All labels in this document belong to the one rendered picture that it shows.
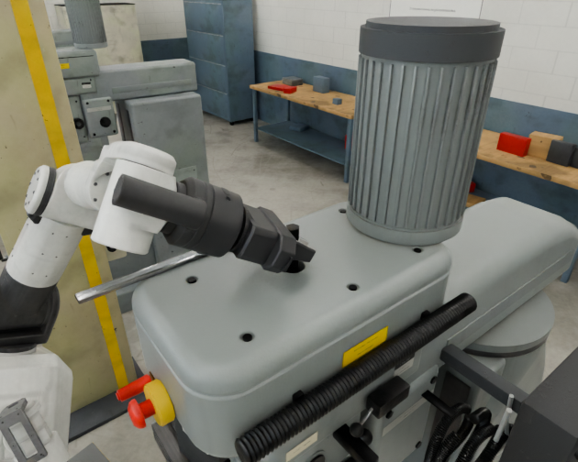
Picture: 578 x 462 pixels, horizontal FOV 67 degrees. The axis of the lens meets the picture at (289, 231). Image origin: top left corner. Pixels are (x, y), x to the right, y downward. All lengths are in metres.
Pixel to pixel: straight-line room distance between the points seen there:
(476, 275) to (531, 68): 4.20
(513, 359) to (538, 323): 0.12
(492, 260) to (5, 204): 1.98
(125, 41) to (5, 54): 6.95
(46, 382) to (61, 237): 0.28
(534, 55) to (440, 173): 4.37
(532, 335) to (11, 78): 2.04
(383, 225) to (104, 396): 2.59
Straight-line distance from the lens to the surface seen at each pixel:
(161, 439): 1.69
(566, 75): 4.92
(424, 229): 0.72
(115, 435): 2.94
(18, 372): 0.94
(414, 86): 0.64
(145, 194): 0.48
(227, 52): 7.84
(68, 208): 0.75
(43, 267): 0.86
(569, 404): 0.80
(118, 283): 0.65
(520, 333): 1.16
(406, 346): 0.68
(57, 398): 0.97
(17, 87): 2.19
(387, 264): 0.68
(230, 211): 0.54
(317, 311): 0.57
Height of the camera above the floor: 2.26
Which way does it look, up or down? 30 degrees down
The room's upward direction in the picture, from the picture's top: straight up
